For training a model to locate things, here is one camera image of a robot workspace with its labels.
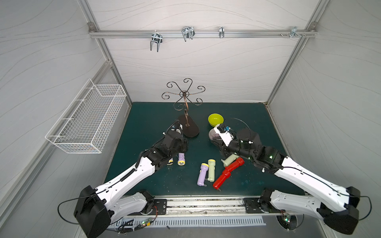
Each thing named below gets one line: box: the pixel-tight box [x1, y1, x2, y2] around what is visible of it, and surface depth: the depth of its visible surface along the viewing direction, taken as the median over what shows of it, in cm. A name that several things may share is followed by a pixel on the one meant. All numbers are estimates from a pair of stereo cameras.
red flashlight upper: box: [225, 157, 245, 173], surface depth 86 cm
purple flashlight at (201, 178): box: [196, 163, 209, 186], surface depth 84 cm
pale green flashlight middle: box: [207, 159, 216, 182], surface depth 85 cm
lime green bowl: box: [207, 113, 225, 127], surface depth 109 cm
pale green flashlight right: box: [220, 153, 240, 167], surface depth 89 cm
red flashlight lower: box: [212, 162, 237, 192], surface depth 82 cm
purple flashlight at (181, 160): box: [177, 152, 186, 167], surface depth 88 cm
